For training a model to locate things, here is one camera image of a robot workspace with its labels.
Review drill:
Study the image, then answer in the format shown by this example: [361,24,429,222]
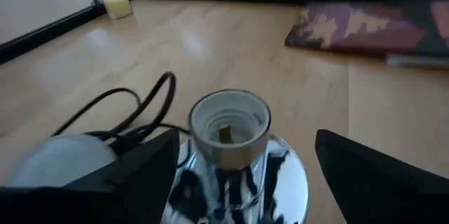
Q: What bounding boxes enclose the black aluminium table frame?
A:
[0,0,449,66]

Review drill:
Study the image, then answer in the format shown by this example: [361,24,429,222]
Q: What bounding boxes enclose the colourful landscape book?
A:
[284,0,449,56]

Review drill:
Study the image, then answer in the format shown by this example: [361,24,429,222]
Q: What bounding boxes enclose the light wooden desk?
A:
[0,0,168,44]

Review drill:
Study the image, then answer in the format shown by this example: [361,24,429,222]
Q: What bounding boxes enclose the white lightbulb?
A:
[10,133,119,188]

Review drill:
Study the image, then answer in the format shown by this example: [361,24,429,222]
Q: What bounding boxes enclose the black lamp power cord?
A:
[51,71,192,154]

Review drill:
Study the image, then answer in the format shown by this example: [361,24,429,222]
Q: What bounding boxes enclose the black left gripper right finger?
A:
[314,129,449,224]

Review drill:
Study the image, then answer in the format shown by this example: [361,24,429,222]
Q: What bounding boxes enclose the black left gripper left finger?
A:
[0,128,181,224]

